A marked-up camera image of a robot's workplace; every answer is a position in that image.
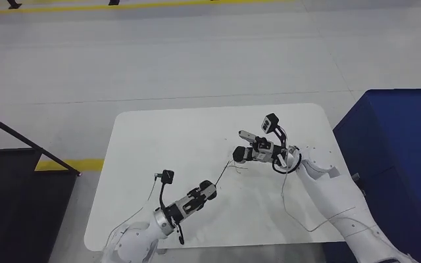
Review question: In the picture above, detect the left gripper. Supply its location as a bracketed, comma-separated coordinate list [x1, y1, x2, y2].
[153, 179, 218, 237]

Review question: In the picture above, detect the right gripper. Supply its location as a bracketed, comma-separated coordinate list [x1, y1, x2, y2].
[232, 130, 301, 174]

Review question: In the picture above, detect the thin black zip tie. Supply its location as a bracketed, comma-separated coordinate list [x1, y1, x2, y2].
[214, 160, 233, 187]

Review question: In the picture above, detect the blue cabinet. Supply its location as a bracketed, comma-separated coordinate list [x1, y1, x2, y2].
[332, 87, 421, 263]

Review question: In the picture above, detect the black metal bar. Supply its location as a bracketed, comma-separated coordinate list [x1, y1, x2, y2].
[0, 121, 82, 177]

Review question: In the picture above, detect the black partition panel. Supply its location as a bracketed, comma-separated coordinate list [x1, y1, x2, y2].
[0, 147, 78, 263]

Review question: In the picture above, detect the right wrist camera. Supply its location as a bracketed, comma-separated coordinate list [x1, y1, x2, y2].
[260, 112, 289, 151]

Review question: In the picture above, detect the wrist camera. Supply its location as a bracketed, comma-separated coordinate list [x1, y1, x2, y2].
[154, 169, 176, 213]
[260, 112, 289, 151]

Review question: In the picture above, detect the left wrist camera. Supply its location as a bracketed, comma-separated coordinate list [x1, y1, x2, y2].
[154, 169, 176, 213]

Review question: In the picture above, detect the black cable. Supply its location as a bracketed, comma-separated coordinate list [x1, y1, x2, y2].
[170, 215, 186, 246]
[271, 146, 303, 176]

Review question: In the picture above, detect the thin white cable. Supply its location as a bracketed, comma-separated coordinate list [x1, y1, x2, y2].
[280, 162, 357, 233]
[103, 174, 159, 251]

